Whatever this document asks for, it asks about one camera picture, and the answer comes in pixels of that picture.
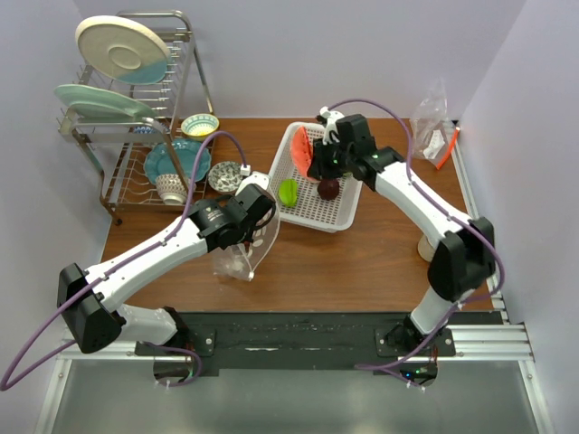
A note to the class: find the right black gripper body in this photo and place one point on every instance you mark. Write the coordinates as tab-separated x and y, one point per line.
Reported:
332	162

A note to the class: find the blue patterned small dish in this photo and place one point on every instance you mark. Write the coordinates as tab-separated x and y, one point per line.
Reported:
149	130

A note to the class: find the teal scalloped plate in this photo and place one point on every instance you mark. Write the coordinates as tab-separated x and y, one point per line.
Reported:
158	161

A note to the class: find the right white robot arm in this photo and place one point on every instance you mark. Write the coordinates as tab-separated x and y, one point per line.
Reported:
462	259

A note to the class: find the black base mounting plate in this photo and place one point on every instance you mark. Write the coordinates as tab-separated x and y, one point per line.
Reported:
297	341

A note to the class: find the brown patterned small bowl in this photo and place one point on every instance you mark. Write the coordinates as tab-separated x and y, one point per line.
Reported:
171	190

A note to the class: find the metal dish rack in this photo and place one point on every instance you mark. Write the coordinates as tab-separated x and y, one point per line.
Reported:
116	153

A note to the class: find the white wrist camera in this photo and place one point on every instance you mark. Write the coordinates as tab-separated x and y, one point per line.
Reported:
250	176
328	118

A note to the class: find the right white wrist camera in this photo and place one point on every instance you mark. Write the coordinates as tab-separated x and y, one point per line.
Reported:
328	118

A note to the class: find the watermelon slice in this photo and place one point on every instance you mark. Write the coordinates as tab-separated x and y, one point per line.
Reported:
301	152

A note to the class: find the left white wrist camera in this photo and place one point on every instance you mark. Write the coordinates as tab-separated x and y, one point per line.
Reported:
250	176

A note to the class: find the dark purple plum far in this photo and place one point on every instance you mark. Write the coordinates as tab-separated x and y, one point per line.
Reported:
328	189

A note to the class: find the mint green plate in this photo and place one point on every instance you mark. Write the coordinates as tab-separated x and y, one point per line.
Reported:
91	102

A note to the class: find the teal yellow patterned bowl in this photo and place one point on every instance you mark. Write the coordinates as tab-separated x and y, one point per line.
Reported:
199	126

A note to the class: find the clear bag with orange zipper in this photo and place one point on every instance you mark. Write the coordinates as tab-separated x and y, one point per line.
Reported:
434	133

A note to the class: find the green leafy toy fruit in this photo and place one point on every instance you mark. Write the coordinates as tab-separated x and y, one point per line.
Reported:
288	192

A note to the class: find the cream and teal large plate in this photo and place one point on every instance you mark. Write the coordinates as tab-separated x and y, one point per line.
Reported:
123	49

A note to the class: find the clear polka dot zip bag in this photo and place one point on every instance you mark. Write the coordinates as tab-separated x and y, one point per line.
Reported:
241	261

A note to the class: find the cream ceramic mug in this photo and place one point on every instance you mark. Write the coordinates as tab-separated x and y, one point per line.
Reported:
425	249

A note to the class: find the white perforated plastic basket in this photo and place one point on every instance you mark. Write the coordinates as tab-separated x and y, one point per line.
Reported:
311	211

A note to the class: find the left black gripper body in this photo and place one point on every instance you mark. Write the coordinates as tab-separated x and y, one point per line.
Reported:
247	234

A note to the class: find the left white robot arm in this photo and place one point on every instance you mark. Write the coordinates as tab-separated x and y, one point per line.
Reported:
93	301

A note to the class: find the grey leaf patterned bowl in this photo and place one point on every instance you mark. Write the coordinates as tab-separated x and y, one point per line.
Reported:
225	177

